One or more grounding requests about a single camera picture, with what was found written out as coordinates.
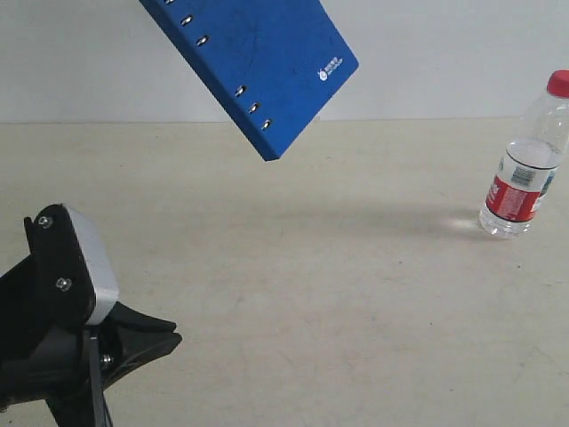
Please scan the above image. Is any blue ring binder notebook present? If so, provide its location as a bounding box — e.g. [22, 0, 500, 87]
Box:
[141, 0, 359, 161]

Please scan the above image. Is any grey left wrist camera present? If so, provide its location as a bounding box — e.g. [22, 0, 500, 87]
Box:
[31, 203, 119, 329]

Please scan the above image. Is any clear plastic water bottle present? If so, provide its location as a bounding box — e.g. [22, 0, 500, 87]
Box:
[478, 69, 568, 238]

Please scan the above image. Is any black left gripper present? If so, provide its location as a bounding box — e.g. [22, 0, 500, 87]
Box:
[1, 256, 182, 426]

